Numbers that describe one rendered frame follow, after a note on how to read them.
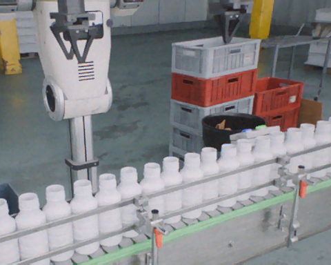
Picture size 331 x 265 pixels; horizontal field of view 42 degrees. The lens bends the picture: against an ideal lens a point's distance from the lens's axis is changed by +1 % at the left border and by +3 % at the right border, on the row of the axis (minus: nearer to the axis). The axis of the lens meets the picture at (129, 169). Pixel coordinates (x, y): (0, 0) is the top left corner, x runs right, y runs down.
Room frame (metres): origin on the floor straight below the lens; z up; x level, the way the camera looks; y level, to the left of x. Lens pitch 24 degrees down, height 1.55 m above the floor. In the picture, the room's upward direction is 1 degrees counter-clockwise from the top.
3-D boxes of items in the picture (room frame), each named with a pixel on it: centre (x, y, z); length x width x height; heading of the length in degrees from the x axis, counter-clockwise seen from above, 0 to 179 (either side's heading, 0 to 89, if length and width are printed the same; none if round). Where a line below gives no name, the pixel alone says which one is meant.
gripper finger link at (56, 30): (0.99, 0.13, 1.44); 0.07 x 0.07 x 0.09; 31
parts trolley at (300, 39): (5.64, -2.04, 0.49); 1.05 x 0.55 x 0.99; 120
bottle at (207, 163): (1.00, -0.20, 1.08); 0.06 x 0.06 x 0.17
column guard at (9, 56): (8.36, 2.25, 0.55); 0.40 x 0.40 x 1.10; 30
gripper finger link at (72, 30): (0.96, 0.11, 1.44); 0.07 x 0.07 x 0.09; 31
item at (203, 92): (3.55, -0.72, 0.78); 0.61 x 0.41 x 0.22; 127
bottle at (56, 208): (0.79, 0.16, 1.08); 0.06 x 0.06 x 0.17
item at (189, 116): (3.54, -0.71, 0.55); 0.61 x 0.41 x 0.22; 127
